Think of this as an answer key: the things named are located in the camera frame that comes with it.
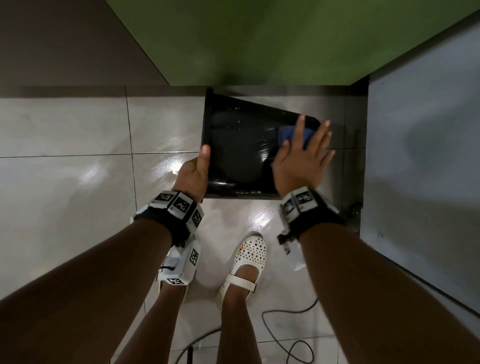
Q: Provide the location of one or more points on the person's left hand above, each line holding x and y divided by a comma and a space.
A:
191, 176

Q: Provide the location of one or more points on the person's right leg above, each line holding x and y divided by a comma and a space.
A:
238, 330

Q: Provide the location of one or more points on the person's leg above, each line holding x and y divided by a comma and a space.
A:
238, 330
157, 330

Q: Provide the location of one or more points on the black plastic bin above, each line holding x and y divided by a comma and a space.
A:
240, 150

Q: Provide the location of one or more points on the black wrist marker band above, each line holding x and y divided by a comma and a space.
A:
309, 212
176, 213

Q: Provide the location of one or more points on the person's right middle finger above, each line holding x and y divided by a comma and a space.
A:
319, 135

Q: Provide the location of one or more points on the blue cleaning cloth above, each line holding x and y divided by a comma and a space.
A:
290, 133

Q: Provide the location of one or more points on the black left wrist marker band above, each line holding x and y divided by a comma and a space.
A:
176, 213

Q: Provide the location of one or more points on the white door panel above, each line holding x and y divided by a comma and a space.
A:
423, 161

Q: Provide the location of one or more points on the white perforated shoe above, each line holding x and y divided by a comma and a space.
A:
245, 264

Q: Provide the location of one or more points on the person's left leg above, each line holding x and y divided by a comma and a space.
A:
157, 330

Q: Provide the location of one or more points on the person's left thumb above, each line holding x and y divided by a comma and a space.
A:
204, 159

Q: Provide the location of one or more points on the person's right hand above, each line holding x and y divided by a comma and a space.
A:
298, 168

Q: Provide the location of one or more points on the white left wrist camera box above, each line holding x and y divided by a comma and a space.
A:
183, 264

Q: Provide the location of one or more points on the person's right forearm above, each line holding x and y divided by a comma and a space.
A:
375, 300

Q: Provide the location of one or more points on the green panel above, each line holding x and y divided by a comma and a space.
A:
285, 37

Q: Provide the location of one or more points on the black right wrist marker band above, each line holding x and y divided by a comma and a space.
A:
309, 212

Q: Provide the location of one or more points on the person's left forearm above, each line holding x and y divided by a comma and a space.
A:
86, 292

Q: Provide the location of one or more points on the person's right thumb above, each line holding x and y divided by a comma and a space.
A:
280, 153

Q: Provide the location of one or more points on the person's right little finger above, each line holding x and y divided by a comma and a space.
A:
329, 159

